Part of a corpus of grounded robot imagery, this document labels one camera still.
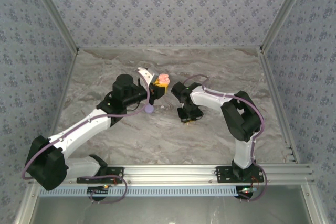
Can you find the pink earbud charging case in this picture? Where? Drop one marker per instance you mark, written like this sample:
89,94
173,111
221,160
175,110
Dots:
164,78

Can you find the purple earbud charging case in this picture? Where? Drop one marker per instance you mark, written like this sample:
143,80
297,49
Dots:
149,109

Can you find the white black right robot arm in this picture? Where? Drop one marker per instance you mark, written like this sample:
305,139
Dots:
210,98

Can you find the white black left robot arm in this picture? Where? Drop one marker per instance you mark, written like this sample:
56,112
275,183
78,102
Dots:
85,131

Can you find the small black controller board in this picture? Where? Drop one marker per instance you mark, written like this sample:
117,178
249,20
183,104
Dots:
98,191
245,192

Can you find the grey metal panel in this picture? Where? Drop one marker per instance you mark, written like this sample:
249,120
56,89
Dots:
168,211

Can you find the long aluminium base rail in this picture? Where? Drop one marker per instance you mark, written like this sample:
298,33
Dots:
168,172

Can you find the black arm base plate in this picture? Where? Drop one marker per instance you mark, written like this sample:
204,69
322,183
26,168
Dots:
223,175
118,174

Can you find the aluminium table side rail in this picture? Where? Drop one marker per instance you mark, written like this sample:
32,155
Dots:
61,106
277,103

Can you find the slanted aluminium corner post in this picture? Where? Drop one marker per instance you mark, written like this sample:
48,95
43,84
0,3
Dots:
286,9
52,11

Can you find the aluminium frame bar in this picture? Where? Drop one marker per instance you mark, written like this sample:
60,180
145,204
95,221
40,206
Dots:
26,205
313,205

